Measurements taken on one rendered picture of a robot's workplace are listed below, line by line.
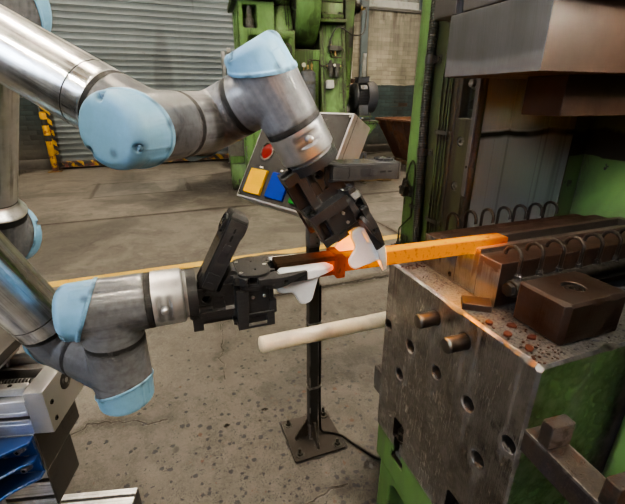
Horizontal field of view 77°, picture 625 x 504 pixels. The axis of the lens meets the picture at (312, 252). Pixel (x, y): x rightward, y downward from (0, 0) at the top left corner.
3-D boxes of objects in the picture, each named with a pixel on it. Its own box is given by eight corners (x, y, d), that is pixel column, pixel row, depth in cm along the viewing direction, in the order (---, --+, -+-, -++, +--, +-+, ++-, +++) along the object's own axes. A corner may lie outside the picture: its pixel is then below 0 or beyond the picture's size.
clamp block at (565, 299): (558, 348, 54) (570, 307, 52) (510, 317, 62) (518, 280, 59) (618, 331, 58) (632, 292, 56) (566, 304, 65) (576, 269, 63)
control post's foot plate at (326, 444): (294, 466, 141) (294, 448, 137) (278, 422, 160) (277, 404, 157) (349, 449, 147) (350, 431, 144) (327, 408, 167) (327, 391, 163)
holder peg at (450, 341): (449, 358, 61) (451, 343, 61) (438, 348, 64) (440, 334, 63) (470, 352, 63) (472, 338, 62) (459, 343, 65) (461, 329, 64)
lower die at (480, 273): (493, 307, 65) (503, 259, 62) (422, 262, 82) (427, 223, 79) (660, 271, 78) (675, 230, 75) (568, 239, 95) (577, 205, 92)
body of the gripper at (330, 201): (311, 236, 61) (271, 171, 56) (355, 205, 62) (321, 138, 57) (329, 253, 55) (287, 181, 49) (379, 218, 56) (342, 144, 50)
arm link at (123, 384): (118, 370, 63) (105, 310, 59) (169, 393, 58) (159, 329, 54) (70, 401, 56) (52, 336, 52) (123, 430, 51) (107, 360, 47)
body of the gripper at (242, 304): (267, 300, 63) (189, 312, 59) (265, 250, 60) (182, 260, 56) (280, 324, 56) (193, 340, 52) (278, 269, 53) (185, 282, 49)
